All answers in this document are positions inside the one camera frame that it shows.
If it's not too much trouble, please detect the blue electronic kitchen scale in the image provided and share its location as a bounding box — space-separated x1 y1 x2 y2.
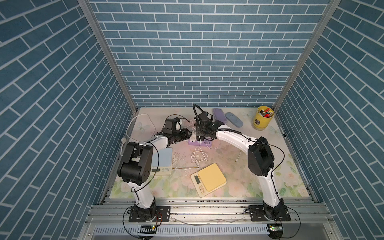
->
150 148 173 176

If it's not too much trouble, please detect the white USB charging cable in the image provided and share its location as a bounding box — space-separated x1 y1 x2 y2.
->
170 119 220 169

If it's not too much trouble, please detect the yellow electronic kitchen scale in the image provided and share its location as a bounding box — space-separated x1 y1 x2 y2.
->
191 163 227 198

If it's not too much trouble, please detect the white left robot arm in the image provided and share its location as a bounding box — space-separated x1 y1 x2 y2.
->
117 116 192 210

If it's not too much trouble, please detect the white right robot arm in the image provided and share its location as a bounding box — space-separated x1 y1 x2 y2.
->
195 112 286 221

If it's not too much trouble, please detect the purple power strip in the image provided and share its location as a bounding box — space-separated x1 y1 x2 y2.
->
188 139 212 148

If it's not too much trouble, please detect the purple pencil case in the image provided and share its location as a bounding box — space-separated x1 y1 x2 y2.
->
213 109 228 124

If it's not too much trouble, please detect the blue pencil case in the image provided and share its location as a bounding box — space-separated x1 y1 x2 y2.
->
225 112 244 128

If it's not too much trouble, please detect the floral table mat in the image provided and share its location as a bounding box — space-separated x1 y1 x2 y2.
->
128 107 309 199

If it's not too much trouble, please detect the yellow pen cup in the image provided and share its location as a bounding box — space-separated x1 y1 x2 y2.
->
253 106 275 130

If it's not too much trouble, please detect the white power strip cord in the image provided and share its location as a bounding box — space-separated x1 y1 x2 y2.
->
120 113 157 156

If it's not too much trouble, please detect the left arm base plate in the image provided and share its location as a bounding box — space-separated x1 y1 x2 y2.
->
129 206 171 223

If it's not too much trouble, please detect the aluminium mounting rail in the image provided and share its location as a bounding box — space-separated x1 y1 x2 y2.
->
85 198 332 226

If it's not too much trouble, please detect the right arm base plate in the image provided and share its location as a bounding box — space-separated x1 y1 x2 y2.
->
245 205 291 222

